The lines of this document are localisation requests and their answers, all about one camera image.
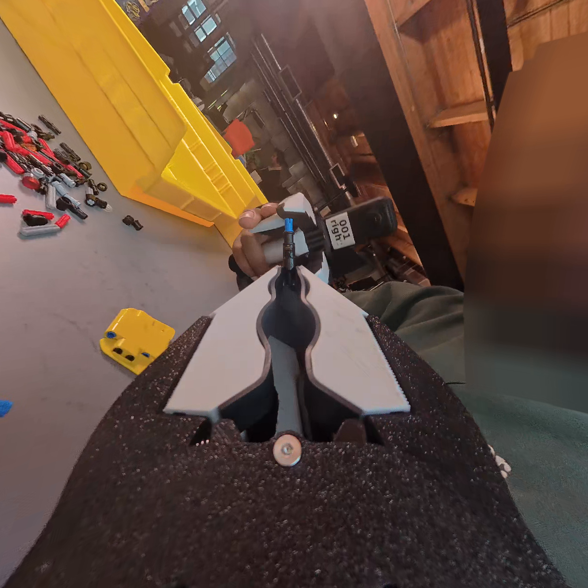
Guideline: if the yellow lego block assembly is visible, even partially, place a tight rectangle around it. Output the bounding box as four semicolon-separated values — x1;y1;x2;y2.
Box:
100;308;176;375

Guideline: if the orange container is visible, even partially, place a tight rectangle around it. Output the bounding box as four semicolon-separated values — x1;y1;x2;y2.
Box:
224;119;256;158

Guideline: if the person's green sweatshirt torso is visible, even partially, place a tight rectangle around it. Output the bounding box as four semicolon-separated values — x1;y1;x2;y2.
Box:
448;381;588;588

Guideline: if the white cloth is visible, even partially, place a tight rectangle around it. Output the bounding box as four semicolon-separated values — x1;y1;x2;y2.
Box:
488;445;511;479

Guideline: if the person's right hand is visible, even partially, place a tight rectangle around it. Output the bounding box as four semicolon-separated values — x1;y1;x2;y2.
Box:
228;202;281;291

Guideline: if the yellow plastic bin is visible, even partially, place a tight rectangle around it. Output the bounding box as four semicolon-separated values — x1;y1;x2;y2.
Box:
0;0;217;228
161;73;269;246

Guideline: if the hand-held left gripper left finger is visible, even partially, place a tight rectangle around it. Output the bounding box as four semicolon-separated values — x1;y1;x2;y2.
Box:
163;266;282;423

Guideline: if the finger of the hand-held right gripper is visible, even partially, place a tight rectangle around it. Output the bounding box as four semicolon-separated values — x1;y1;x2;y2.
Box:
262;229;311;265
250;192;318;234

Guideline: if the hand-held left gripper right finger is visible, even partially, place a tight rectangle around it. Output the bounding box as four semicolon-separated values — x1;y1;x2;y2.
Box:
296;268;412;418

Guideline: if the black connector with blue pin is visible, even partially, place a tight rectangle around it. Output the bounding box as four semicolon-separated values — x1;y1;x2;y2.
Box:
279;217;298;276

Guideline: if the person's right forearm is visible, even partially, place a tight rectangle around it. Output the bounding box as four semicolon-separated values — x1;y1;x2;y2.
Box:
342;281;466;382

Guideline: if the pile of small lego pieces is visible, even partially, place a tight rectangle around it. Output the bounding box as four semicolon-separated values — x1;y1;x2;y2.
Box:
0;110;144;237

